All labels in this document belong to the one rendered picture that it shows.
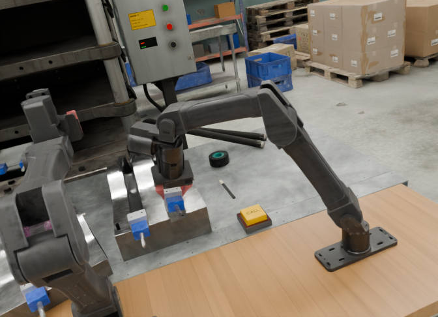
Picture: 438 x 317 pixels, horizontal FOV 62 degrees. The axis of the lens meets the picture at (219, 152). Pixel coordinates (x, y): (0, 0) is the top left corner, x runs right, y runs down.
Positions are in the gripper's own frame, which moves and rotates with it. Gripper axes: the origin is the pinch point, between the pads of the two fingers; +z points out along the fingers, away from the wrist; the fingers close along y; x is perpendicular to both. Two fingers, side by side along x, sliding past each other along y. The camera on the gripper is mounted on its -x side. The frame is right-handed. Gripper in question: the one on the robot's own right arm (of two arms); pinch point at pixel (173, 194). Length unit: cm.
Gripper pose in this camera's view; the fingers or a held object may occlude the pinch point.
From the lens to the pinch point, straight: 101.3
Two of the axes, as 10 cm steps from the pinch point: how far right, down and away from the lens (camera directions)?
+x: 2.8, 6.7, -6.9
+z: -0.6, 7.3, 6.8
